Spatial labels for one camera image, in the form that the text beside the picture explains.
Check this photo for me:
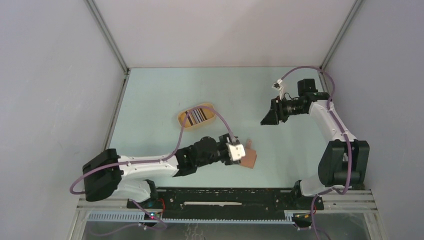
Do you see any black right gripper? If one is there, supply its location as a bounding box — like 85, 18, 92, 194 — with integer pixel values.
260, 95, 306, 126

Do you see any beige oval card tray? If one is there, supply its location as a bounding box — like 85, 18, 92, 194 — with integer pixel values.
177, 102, 216, 131

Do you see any pink leather card holder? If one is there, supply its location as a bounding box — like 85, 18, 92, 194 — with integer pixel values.
240, 139, 257, 169

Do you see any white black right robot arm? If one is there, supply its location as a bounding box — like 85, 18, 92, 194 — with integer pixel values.
260, 78, 370, 209

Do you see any stack of grey cards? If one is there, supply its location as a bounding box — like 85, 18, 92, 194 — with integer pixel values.
183, 108, 208, 127

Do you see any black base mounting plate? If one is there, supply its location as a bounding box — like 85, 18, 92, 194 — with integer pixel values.
139, 187, 324, 221

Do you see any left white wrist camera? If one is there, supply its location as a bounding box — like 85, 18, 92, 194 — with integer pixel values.
226, 143, 246, 162

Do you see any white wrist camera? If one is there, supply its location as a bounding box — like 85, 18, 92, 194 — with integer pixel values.
272, 79, 287, 100
226, 143, 246, 162

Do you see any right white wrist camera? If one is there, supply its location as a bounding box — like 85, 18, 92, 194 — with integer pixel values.
272, 79, 287, 100

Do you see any aluminium frame rail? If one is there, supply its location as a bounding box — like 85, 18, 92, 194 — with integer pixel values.
76, 188, 379, 214

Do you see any white perforated cable duct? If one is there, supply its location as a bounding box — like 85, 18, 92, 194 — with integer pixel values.
86, 210, 294, 224

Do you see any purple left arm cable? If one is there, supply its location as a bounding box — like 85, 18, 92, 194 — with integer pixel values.
69, 105, 238, 237

